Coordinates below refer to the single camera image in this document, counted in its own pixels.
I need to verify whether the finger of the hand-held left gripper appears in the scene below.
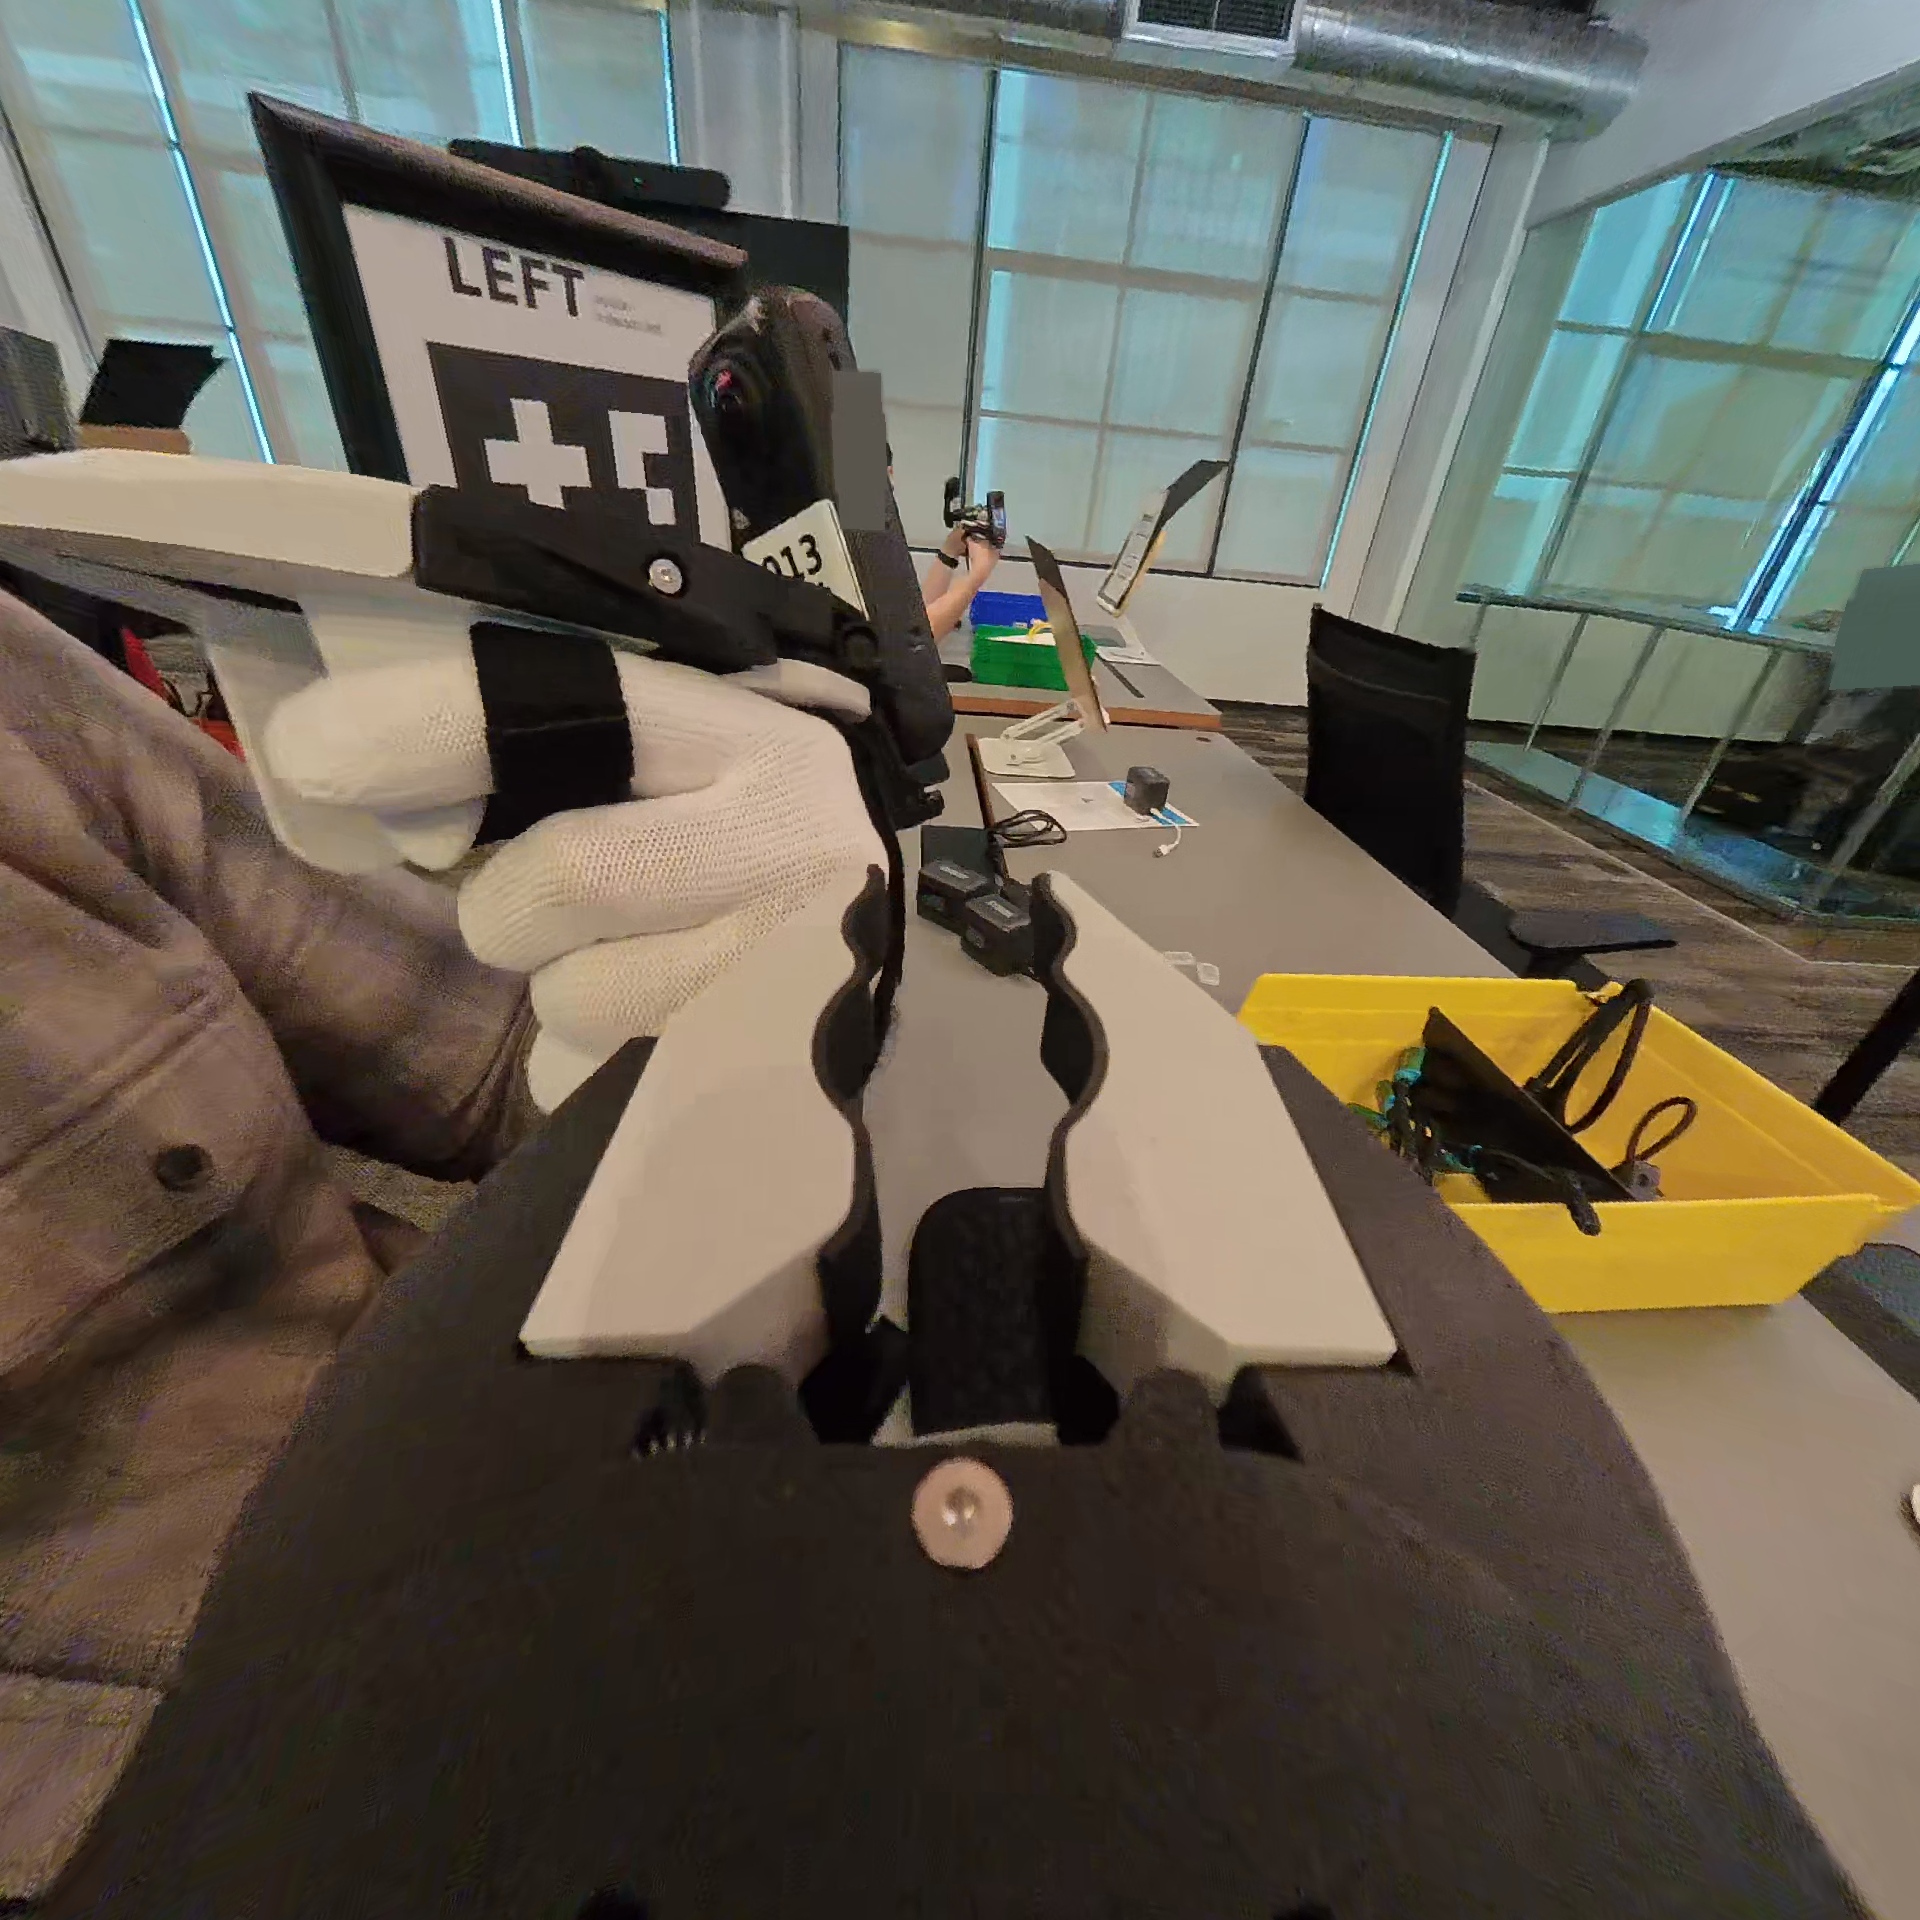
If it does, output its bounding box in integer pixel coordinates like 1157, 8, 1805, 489
0, 448, 419, 726

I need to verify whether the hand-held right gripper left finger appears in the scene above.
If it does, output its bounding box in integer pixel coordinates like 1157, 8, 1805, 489
516, 866, 909, 1390

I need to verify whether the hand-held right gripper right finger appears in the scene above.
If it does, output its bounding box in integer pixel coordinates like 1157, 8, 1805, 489
1031, 871, 1402, 1390

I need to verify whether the yellow plastic bin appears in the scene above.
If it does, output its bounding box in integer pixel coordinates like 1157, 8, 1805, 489
1237, 971, 1920, 1315

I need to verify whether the person's left forearm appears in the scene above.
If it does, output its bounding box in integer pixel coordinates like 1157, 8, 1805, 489
0, 588, 545, 1202

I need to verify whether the person's left hand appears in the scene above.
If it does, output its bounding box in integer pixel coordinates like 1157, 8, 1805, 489
263, 646, 890, 1120

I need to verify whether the black bin divider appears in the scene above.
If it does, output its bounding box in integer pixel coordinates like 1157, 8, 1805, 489
1410, 1007, 1636, 1210

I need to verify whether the black framed marker sign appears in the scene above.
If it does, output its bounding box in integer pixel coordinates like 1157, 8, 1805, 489
248, 90, 752, 561

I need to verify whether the white paper sheet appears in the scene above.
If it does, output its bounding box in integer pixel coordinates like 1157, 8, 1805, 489
989, 778, 1202, 836

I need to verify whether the green plastic bin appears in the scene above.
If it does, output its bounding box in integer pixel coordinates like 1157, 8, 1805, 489
969, 622, 1096, 695

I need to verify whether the black office chair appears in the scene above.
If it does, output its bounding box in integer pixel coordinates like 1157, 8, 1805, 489
1304, 604, 1484, 924

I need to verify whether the white air vent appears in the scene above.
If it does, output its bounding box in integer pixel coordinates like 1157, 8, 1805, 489
1125, 0, 1299, 60

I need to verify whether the silver ceiling duct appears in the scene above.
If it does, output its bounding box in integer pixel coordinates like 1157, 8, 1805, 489
839, 0, 1652, 138

